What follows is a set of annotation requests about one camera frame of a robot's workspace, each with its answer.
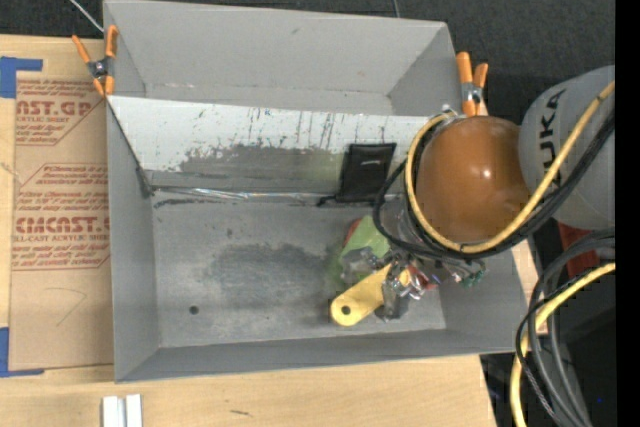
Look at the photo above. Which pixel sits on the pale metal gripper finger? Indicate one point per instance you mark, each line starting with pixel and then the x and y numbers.
pixel 361 264
pixel 395 304

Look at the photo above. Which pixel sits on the light green soft thing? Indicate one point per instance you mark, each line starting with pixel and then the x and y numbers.
pixel 371 237

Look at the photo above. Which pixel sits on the black flat pouch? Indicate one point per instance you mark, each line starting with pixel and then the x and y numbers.
pixel 367 172

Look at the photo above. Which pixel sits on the grey metal bin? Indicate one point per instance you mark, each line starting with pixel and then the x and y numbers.
pixel 260 265

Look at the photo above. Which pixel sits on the brown cardboard board, red print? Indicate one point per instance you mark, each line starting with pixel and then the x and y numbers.
pixel 60 195

